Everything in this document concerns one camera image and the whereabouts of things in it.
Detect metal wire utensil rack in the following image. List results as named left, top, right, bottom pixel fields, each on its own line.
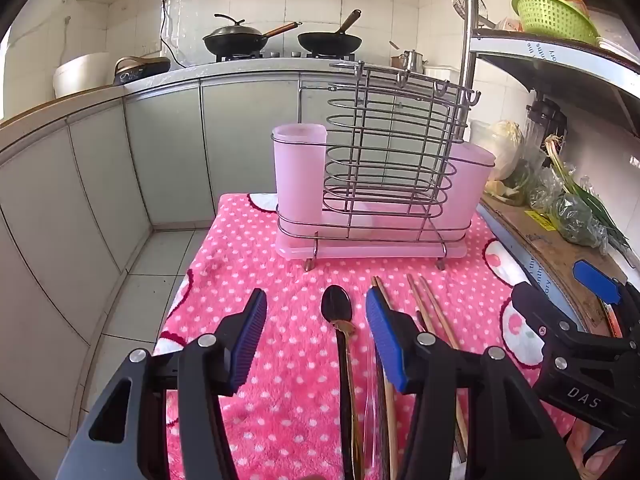
left=277, top=60, right=482, bottom=273

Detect person's right hand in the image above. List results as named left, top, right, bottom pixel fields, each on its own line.
left=570, top=417, right=628, bottom=480

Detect pink plastic utensil holder insert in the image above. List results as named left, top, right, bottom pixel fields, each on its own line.
left=271, top=122, right=497, bottom=242

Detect black frying pan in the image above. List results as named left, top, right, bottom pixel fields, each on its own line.
left=297, top=9, right=363, bottom=56

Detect napa cabbage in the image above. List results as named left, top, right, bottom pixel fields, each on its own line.
left=484, top=120, right=525, bottom=182

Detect white round container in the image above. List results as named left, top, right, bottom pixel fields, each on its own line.
left=52, top=52, right=112, bottom=100

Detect pink polka dot blanket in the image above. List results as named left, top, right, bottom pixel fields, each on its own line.
left=150, top=191, right=591, bottom=480

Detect metal shelf pole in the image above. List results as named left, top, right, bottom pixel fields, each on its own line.
left=459, top=0, right=479, bottom=128

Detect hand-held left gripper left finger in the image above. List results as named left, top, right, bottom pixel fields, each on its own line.
left=55, top=287, right=268, bottom=480

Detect black spoon with gold handle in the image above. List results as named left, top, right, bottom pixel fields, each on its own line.
left=321, top=285, right=366, bottom=480

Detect white plates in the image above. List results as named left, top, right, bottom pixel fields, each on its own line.
left=596, top=35, right=640, bottom=58

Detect green onions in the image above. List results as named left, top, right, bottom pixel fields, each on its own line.
left=544, top=135, right=632, bottom=253

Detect pink plastic drip tray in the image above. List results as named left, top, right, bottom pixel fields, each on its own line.
left=276, top=237, right=468, bottom=261

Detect metal skimmer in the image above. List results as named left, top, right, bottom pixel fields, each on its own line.
left=451, top=0, right=497, bottom=29

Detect dark thin stick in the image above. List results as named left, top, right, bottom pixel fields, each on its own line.
left=379, top=370, right=393, bottom=480

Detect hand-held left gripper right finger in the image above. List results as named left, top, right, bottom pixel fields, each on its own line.
left=365, top=287, right=581, bottom=480

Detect black wall cable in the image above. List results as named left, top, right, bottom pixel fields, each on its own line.
left=159, top=0, right=182, bottom=68

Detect wooden chopstick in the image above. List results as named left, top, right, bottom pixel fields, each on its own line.
left=419, top=275, right=461, bottom=352
left=406, top=274, right=469, bottom=463
left=374, top=276, right=401, bottom=480

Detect metal shelf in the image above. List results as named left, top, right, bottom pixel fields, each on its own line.
left=469, top=29, right=640, bottom=137

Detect black blender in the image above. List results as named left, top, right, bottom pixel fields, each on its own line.
left=522, top=99, right=569, bottom=162

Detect black wok with lid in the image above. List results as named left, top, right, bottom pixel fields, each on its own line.
left=202, top=14, right=303, bottom=58

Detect green plastic basket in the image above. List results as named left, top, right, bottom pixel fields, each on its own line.
left=511, top=0, right=601, bottom=44

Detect stainless steel pot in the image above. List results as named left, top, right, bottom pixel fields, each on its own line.
left=391, top=49, right=427, bottom=74

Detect gas stove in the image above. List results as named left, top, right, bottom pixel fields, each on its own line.
left=215, top=49, right=358, bottom=64

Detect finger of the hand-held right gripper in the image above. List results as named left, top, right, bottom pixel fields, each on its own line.
left=510, top=282, right=640, bottom=362
left=573, top=259, right=640, bottom=312

